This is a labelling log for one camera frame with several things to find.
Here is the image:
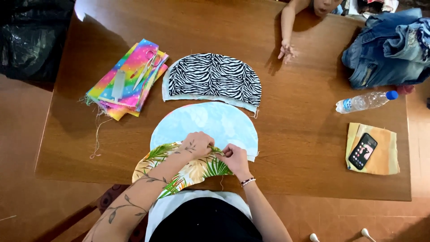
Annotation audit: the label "black smartphone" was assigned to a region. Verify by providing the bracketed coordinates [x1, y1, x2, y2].
[348, 133, 378, 171]

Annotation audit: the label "light blue cloud fabric piece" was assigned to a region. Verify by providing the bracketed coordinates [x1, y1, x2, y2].
[150, 102, 259, 162]

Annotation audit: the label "white earphones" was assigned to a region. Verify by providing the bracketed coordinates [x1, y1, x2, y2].
[309, 228, 378, 242]

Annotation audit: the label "stack of rainbow fabric pieces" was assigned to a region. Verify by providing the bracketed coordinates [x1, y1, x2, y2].
[85, 39, 169, 121]

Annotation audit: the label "pile of denim clothes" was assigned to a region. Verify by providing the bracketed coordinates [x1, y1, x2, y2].
[342, 8, 430, 90]

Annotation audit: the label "person's right hand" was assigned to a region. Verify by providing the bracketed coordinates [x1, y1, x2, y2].
[216, 143, 253, 182]

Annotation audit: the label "clear plastic water bottle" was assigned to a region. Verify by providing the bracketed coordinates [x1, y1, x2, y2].
[335, 90, 399, 114]

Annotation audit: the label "translucent plastic ruler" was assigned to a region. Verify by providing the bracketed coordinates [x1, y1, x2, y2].
[111, 69, 126, 103]

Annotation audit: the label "tropical leaf print fabric piece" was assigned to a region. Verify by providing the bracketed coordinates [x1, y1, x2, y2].
[132, 141, 234, 199]

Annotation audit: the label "person's left hand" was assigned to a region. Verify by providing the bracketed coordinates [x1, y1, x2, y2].
[179, 131, 215, 159]

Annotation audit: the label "person's white and black clothing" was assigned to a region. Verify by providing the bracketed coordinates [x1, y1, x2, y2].
[144, 190, 263, 242]

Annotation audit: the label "zebra print fabric piece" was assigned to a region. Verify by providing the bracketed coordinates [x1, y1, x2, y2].
[162, 53, 262, 114]

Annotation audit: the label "black plastic bag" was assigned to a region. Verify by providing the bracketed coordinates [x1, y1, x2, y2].
[0, 0, 76, 83]

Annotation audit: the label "orange yellow fabric piece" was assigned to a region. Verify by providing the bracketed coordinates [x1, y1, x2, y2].
[345, 122, 400, 176]

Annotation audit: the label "silver scissors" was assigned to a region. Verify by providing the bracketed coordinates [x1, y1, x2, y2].
[132, 50, 162, 91]

